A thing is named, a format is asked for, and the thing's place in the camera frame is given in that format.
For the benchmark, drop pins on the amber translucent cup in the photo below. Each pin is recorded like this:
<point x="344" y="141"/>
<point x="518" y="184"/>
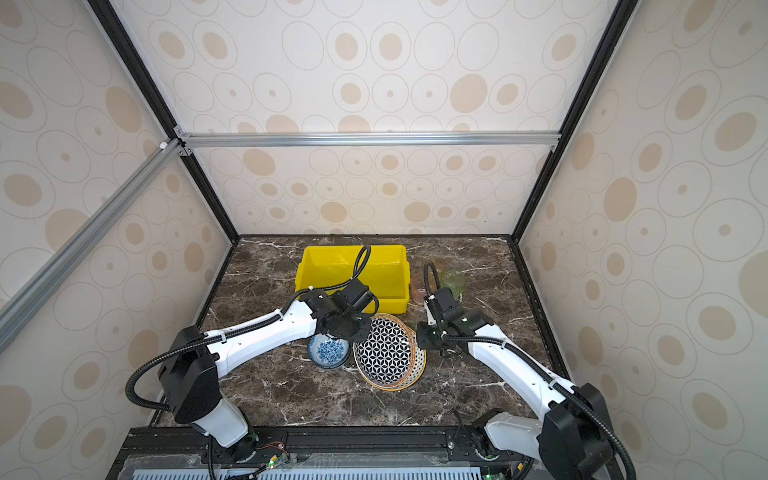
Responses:
<point x="440" y="266"/>

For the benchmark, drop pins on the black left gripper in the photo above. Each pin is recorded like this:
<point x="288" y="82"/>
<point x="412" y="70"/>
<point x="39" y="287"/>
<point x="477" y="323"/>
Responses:
<point x="366" y="322"/>

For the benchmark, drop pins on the yellow-rim dotted plate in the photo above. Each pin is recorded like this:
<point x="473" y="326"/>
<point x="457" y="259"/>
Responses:
<point x="417" y="366"/>

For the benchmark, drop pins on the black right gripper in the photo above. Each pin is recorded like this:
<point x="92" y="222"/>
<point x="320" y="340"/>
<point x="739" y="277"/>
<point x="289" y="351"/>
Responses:
<point x="421" y="333"/>

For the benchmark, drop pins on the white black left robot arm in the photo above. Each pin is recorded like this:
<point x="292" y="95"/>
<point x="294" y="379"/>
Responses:
<point x="185" y="380"/>

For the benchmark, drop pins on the blue floral ceramic bowl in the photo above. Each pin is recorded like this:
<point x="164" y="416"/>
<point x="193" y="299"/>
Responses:
<point x="328" y="353"/>

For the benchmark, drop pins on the green translucent cup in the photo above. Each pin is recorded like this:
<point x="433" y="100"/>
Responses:
<point x="456" y="281"/>

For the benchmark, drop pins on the pink translucent cup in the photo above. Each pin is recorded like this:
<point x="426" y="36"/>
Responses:
<point x="418" y="290"/>

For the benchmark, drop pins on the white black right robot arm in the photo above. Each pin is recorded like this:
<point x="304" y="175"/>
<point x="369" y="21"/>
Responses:
<point x="571" y="434"/>

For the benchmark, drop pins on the horizontal aluminium frame bar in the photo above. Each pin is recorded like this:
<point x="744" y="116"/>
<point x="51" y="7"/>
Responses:
<point x="376" y="139"/>

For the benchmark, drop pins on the black white flower-pattern plate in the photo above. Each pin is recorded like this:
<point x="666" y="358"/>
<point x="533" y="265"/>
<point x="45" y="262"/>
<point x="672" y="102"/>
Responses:
<point x="387" y="351"/>

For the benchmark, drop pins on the diagonal aluminium frame bar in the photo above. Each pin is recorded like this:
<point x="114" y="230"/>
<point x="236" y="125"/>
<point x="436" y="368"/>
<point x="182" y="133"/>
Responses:
<point x="19" y="310"/>

